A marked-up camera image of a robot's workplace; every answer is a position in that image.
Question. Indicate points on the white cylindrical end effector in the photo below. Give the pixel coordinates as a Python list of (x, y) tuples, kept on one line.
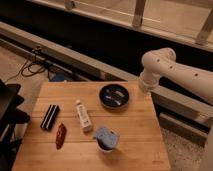
[(144, 90)]

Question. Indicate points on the dark ceramic bowl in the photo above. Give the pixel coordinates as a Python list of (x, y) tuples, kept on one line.
[(114, 96)]

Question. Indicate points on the white tube bottle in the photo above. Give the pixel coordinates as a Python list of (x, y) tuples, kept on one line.
[(84, 118)]

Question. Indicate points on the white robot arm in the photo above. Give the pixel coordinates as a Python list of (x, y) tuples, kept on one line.
[(162, 63)]

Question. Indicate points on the cup with blue cloth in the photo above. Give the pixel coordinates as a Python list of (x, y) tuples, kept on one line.
[(107, 139)]

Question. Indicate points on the blue object on floor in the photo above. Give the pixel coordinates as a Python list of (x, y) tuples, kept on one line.
[(58, 78)]

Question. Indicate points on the black rectangular box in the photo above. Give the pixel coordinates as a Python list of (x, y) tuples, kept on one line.
[(49, 118)]

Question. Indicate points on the black chair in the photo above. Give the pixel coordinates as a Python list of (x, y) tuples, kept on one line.
[(10, 116)]

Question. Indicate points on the metal floor rail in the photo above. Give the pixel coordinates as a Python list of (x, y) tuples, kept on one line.
[(93, 66)]

